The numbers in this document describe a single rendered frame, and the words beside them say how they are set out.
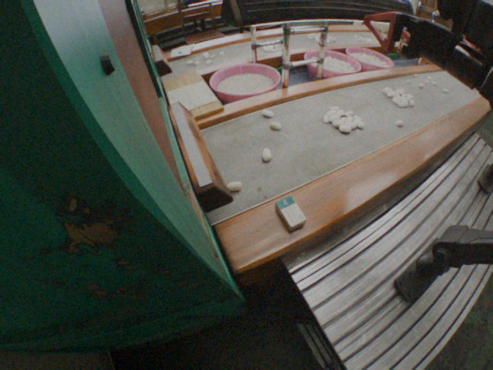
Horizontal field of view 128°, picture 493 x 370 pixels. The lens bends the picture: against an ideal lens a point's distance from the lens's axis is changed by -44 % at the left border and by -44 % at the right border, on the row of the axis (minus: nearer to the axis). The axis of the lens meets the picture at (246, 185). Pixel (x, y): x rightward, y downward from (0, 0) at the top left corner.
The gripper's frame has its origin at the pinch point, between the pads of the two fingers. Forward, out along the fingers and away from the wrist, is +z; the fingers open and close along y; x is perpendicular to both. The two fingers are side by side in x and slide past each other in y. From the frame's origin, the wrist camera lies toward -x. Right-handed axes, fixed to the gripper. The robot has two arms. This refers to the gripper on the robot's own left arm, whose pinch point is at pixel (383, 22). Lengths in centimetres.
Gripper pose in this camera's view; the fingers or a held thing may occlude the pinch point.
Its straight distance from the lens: 46.9
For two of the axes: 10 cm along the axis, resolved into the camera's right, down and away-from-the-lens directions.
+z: -4.3, -7.1, 5.5
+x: 0.7, 5.8, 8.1
